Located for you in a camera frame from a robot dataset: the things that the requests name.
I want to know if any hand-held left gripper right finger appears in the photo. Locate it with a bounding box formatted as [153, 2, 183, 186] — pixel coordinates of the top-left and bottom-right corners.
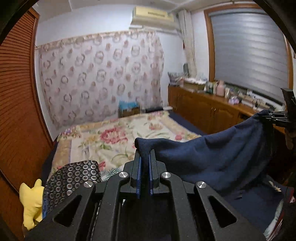
[149, 149, 266, 241]

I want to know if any circle-patterned sheer curtain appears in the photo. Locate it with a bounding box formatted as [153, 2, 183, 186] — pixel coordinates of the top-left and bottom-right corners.
[37, 30, 165, 130]

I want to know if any yellow plush toy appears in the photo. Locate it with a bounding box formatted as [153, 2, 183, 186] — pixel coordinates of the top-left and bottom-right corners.
[19, 178, 45, 231]

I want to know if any brown cardboard box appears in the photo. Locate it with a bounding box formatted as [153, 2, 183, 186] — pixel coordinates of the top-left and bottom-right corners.
[119, 107, 140, 117]

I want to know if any beige drawn curtain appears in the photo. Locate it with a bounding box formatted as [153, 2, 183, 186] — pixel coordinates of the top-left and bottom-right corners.
[178, 10, 197, 78]

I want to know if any patterned bag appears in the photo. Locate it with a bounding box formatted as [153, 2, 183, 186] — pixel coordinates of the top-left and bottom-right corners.
[168, 72, 184, 87]

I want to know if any wooden sideboard cabinet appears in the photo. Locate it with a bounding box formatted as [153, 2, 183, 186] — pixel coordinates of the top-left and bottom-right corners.
[168, 85, 287, 139]

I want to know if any floral blanket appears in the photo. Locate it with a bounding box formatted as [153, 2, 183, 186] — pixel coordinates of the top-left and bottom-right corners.
[50, 111, 201, 181]

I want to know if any navy printed t-shirt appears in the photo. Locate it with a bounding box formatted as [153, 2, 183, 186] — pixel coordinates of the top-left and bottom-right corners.
[135, 110, 281, 200]

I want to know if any dark circle-patterned pillow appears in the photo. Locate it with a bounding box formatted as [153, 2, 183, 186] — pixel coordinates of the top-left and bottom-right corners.
[43, 160, 102, 218]

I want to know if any grey window blind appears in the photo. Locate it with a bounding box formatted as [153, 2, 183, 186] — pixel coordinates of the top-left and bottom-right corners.
[209, 8, 294, 102]

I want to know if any pink thermos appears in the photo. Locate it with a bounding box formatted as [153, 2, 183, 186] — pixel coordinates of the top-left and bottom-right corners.
[216, 80, 225, 97]

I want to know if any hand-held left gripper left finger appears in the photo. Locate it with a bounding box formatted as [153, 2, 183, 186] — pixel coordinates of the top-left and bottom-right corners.
[24, 149, 142, 241]

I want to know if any blue plastic bag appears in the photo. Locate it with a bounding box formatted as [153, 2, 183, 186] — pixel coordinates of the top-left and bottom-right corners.
[119, 100, 139, 109]

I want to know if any person's right hand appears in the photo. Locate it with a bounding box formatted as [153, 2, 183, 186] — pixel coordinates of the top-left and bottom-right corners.
[285, 128, 295, 150]

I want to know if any open cardboard box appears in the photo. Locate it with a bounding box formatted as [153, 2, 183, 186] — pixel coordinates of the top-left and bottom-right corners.
[183, 79, 206, 91]

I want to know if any wooden louvred wardrobe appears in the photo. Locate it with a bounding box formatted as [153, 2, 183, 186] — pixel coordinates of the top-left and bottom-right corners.
[0, 9, 55, 241]

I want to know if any cream wall air conditioner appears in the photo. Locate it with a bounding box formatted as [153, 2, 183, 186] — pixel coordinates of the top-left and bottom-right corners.
[129, 6, 176, 32]

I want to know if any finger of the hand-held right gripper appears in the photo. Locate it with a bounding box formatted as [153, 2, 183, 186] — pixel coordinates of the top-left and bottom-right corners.
[266, 116, 287, 123]
[262, 111, 287, 117]

